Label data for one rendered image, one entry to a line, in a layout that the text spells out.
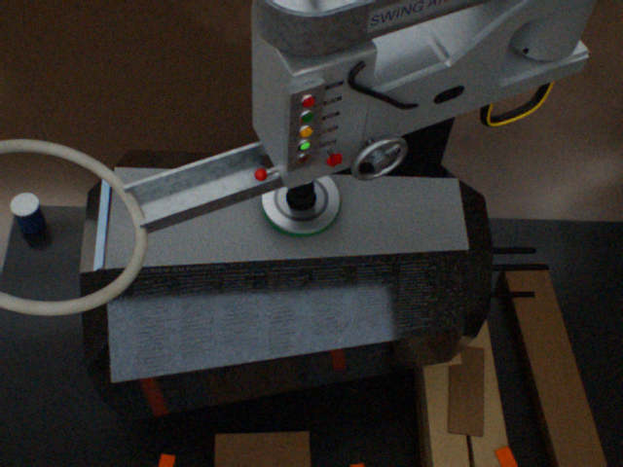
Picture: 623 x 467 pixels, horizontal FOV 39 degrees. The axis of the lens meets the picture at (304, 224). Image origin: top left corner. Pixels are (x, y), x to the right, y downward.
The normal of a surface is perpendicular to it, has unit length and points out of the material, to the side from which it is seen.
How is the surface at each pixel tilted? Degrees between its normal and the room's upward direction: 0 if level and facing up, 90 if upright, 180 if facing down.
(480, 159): 0
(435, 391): 0
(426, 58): 4
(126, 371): 45
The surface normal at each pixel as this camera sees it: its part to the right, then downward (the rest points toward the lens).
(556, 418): 0.04, -0.52
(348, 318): 0.09, 0.23
